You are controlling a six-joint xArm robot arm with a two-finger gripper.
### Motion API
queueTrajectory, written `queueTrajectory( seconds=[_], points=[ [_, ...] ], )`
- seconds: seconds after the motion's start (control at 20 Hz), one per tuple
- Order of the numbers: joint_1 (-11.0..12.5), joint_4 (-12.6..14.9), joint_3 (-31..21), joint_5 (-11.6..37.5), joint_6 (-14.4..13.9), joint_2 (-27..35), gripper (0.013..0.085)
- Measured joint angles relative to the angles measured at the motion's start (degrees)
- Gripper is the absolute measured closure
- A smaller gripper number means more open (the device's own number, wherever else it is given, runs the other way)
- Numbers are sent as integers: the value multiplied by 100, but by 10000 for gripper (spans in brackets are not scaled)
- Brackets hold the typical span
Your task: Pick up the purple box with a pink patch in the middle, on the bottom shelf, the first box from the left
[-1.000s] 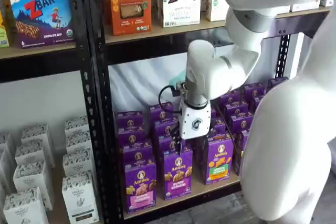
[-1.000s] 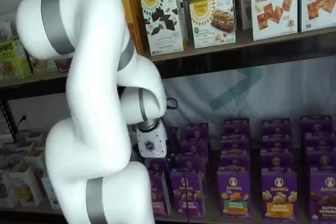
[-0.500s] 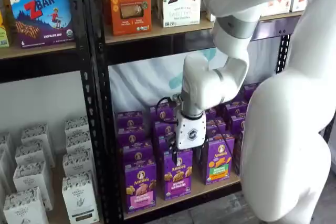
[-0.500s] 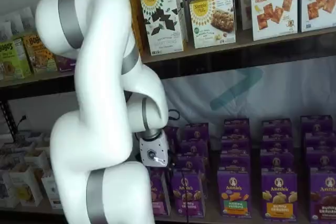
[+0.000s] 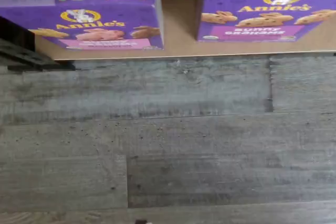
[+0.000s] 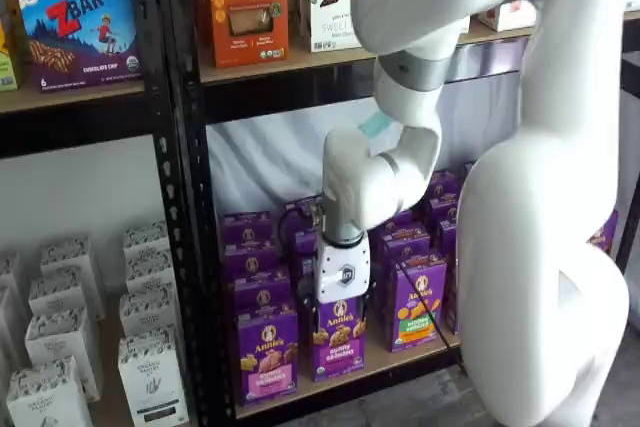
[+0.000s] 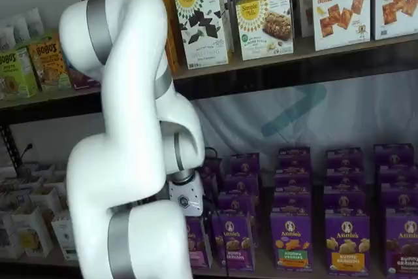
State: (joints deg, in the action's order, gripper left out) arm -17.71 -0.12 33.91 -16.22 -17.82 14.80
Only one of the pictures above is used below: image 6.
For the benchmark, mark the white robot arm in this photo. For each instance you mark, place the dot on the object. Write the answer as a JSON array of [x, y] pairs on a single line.
[[525, 247]]

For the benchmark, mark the purple box green orange patch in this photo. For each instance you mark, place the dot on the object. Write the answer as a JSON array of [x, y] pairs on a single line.
[[420, 312]]

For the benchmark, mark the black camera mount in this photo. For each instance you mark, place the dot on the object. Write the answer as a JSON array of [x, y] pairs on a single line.
[[307, 287]]

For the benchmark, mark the white backdrop cloth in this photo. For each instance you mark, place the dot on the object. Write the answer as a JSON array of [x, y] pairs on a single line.
[[270, 157]]

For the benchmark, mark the white organic pantry box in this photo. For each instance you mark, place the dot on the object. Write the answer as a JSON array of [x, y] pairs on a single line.
[[65, 297], [147, 314], [152, 382], [150, 274], [47, 397], [146, 239], [62, 342], [67, 257]]

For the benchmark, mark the purple box magenta patch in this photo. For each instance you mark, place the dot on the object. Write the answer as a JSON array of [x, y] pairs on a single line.
[[340, 347]]

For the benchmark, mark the wooden shelf board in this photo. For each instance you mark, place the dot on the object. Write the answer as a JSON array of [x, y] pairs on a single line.
[[380, 362], [109, 412], [75, 99], [325, 59]]

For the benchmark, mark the white mint chocolate box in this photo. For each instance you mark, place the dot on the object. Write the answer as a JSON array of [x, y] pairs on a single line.
[[330, 17]]

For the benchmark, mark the white red box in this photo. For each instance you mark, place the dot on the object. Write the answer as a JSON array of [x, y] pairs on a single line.
[[510, 14]]

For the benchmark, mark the blue Z Bar box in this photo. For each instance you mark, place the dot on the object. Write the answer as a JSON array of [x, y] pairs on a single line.
[[80, 32]]

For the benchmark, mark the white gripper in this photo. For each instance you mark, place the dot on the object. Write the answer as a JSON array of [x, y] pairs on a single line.
[[345, 269]]

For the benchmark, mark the orange snack box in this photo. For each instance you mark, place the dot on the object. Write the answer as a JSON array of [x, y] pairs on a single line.
[[247, 7]]

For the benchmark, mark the purple box pink patch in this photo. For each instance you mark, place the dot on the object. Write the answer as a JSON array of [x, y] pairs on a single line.
[[267, 362]]

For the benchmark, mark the purple Annie's box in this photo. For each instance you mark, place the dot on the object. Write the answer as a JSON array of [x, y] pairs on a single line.
[[250, 262], [300, 214], [405, 242], [442, 209], [247, 229], [605, 232], [262, 294], [305, 252], [395, 224], [445, 184]]

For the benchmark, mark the green yellow box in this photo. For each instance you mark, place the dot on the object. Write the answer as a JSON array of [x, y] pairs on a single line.
[[7, 62]]

